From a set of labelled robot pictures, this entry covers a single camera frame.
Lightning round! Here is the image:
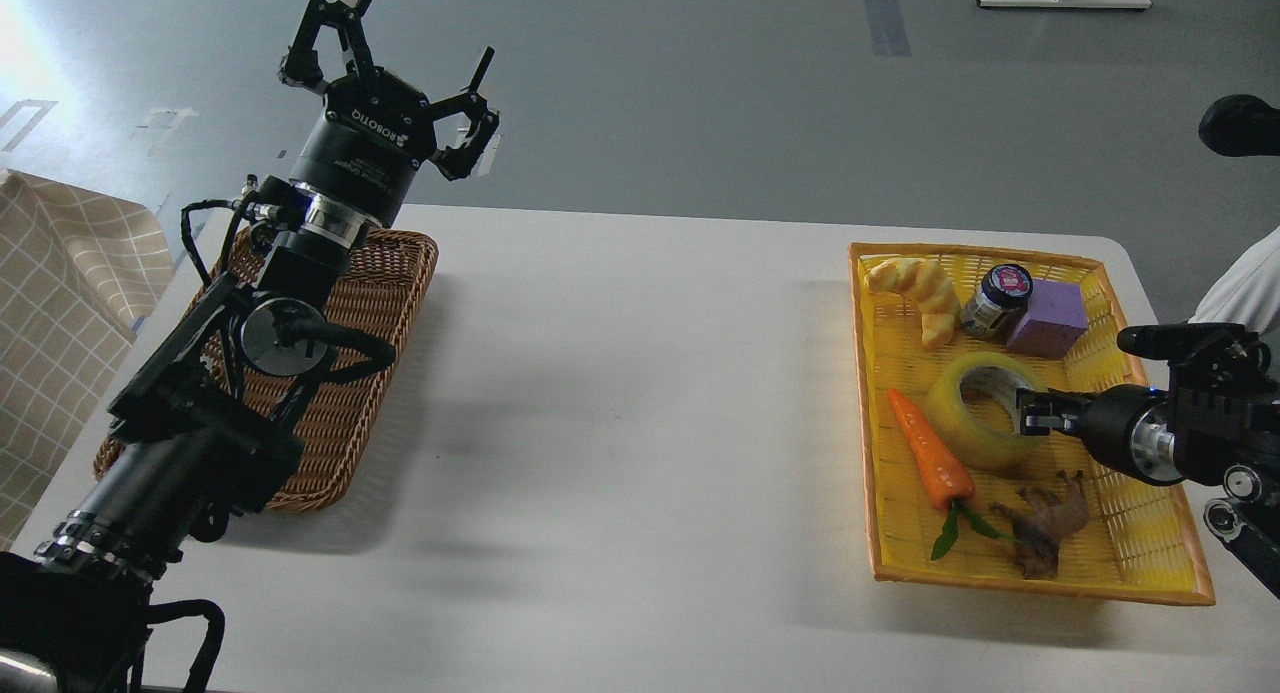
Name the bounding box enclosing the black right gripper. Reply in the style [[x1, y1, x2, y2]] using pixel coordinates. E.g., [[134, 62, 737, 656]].
[[1016, 384, 1172, 487]]

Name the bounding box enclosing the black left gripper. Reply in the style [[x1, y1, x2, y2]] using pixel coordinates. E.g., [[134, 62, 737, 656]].
[[276, 0, 500, 231]]

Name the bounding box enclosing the yellow tape roll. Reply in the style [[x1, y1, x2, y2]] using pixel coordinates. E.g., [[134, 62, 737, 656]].
[[923, 351, 1047, 471]]

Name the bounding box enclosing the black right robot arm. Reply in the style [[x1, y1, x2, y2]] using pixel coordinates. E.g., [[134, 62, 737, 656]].
[[1016, 323, 1279, 594]]

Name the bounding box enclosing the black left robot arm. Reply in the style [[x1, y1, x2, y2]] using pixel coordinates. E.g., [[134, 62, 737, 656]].
[[3, 0, 499, 692]]

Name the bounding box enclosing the yellow plastic basket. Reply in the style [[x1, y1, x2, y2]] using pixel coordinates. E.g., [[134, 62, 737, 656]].
[[849, 242, 1215, 605]]

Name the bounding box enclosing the purple foam block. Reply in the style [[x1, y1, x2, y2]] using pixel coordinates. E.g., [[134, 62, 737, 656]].
[[1005, 278, 1088, 359]]

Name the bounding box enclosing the brown ginger root toy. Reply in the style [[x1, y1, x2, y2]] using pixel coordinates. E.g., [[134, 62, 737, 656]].
[[988, 470, 1091, 580]]

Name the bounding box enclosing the orange toy carrot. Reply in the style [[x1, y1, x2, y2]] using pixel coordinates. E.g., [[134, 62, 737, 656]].
[[886, 388, 1018, 561]]

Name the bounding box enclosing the small dark jar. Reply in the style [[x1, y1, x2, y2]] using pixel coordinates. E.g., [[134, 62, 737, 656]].
[[960, 263, 1034, 341]]

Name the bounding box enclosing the brown wicker basket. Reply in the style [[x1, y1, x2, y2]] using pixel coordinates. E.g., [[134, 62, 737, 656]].
[[93, 229, 439, 514]]

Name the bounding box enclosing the toy croissant bread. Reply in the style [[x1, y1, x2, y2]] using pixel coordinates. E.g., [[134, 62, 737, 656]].
[[864, 257, 963, 352]]

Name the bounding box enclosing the beige checkered cloth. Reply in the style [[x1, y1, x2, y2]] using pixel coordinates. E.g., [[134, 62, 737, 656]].
[[1, 169, 174, 551]]

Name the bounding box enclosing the person in white clothing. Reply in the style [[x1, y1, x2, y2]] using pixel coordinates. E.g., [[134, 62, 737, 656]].
[[1188, 94, 1279, 334]]

